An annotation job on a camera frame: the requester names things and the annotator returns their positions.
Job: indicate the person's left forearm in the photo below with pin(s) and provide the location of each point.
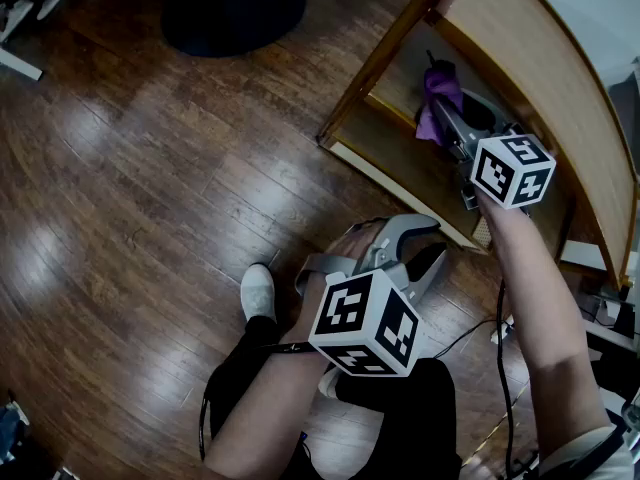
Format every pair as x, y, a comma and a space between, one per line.
265, 418

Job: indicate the low wooden shelf unit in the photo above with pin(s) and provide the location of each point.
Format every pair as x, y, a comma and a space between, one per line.
525, 43

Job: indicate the person's white shoe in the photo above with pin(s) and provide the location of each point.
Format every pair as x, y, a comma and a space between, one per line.
257, 293
329, 383

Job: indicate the person's left hand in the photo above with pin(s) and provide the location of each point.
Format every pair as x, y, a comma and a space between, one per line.
355, 245

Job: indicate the person's white shirt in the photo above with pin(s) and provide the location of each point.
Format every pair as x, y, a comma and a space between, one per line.
590, 458

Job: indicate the white chair base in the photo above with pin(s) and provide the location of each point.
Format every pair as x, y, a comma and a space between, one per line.
20, 13

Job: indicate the person's right forearm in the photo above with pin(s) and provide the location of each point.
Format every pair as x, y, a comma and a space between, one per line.
540, 308

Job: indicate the purple cloth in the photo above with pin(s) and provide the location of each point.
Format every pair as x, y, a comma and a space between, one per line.
435, 93

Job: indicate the person's right white shoe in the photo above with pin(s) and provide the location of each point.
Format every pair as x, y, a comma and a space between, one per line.
329, 383

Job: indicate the person's left white shoe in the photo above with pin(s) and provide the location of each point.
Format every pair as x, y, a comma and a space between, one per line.
257, 293

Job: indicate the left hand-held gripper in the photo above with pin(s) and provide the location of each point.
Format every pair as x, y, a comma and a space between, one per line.
365, 318

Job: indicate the person's black trousers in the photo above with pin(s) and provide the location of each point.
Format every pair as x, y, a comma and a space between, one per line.
400, 418

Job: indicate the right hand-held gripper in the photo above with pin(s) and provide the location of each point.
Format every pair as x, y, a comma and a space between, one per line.
510, 173

